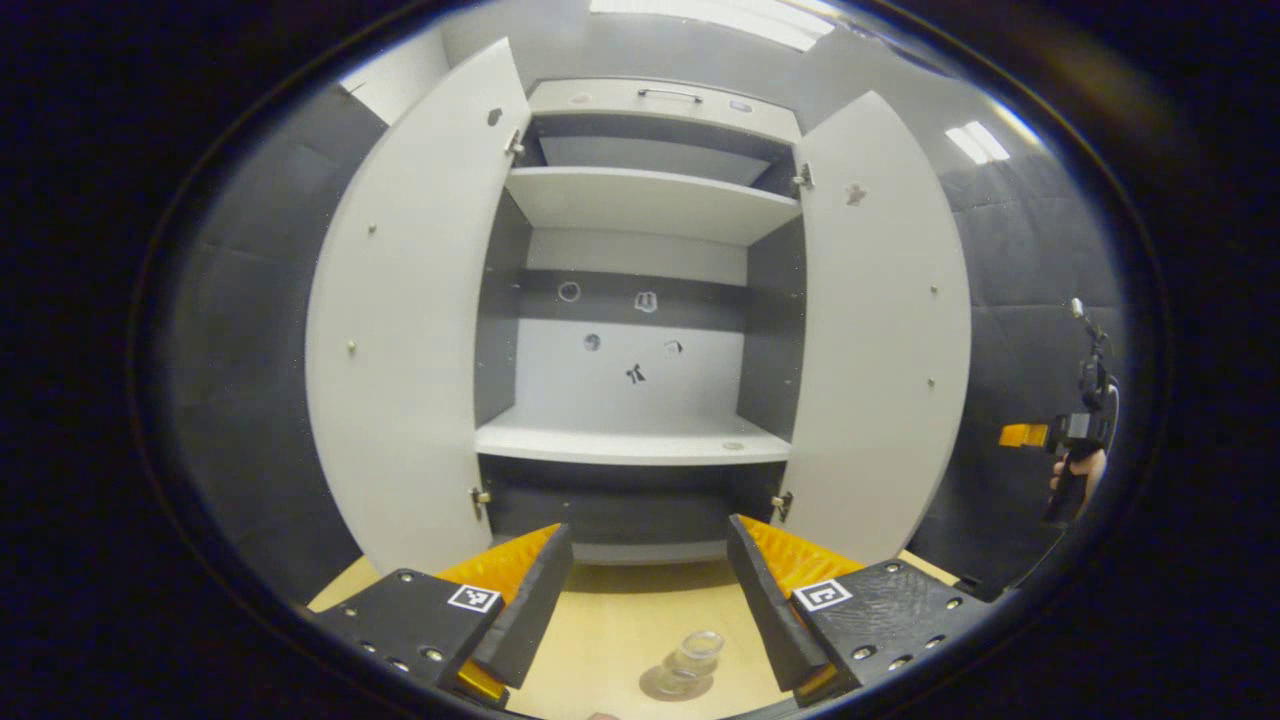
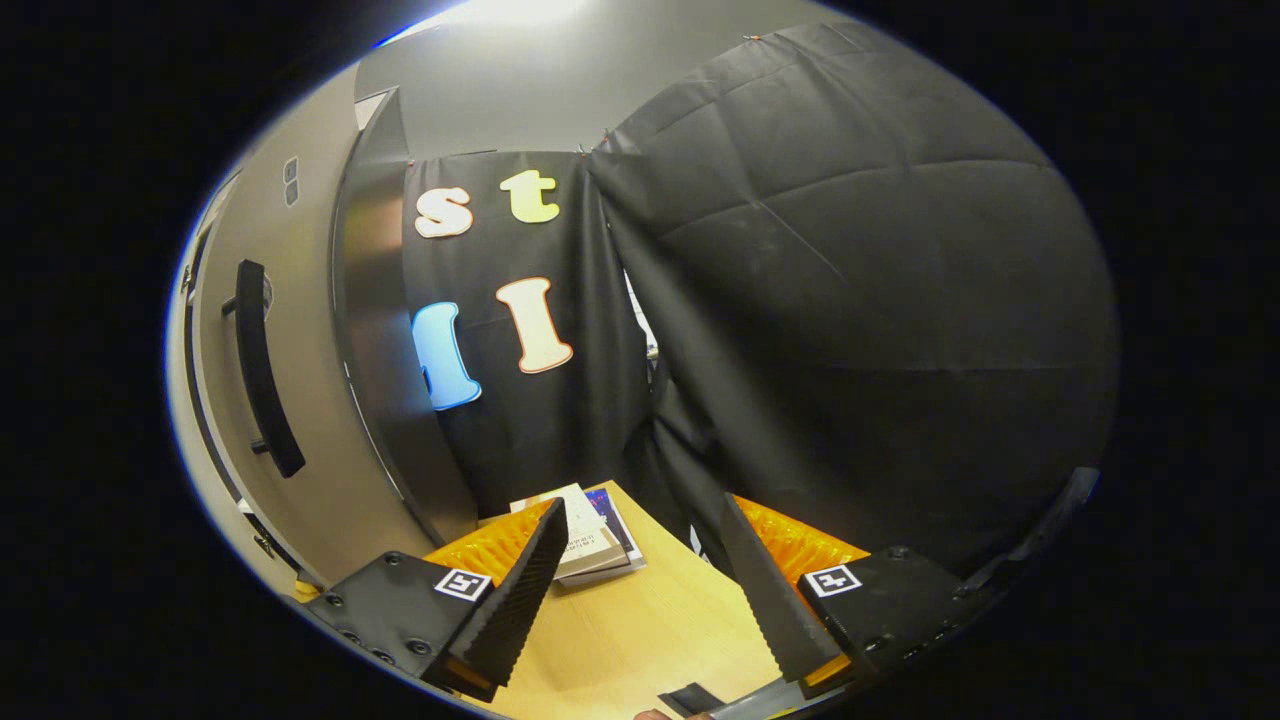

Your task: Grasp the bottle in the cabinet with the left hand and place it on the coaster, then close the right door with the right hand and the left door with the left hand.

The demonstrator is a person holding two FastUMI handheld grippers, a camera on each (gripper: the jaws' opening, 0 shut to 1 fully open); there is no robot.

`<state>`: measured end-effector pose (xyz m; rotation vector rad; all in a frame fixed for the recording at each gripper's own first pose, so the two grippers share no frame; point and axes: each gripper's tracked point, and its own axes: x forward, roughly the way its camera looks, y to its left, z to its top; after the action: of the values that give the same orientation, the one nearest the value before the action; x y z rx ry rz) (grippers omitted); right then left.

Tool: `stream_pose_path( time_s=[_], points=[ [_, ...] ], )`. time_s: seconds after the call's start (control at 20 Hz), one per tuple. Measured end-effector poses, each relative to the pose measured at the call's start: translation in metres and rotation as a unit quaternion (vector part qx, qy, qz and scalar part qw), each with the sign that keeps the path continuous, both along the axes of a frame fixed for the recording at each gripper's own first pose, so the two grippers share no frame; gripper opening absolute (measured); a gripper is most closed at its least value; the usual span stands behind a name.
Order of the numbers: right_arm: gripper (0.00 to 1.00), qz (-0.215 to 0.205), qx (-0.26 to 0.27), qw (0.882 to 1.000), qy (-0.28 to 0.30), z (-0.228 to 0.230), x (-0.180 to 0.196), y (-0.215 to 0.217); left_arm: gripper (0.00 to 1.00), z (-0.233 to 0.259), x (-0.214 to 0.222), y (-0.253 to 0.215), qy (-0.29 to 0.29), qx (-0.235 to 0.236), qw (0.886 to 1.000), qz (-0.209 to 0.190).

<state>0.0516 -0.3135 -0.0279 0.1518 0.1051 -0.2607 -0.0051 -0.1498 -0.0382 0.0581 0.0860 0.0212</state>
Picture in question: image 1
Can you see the grey cabinet door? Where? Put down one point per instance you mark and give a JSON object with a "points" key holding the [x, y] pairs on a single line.
{"points": [[410, 350], [880, 350]]}

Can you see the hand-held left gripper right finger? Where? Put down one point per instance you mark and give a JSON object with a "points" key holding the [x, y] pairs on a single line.
{"points": [[775, 610]]}

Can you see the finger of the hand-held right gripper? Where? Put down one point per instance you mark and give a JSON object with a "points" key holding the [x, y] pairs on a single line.
{"points": [[1022, 435]]}

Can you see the black backdrop cloth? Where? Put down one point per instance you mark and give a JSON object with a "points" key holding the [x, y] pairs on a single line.
{"points": [[250, 350]]}

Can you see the grey cabinet shelf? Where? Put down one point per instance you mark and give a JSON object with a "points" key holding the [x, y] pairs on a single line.
{"points": [[640, 200], [620, 440]]}

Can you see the ceiling light panel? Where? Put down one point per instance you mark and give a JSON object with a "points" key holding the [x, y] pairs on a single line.
{"points": [[978, 142]]}

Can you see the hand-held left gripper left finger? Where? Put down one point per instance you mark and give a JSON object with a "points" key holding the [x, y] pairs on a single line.
{"points": [[520, 620]]}

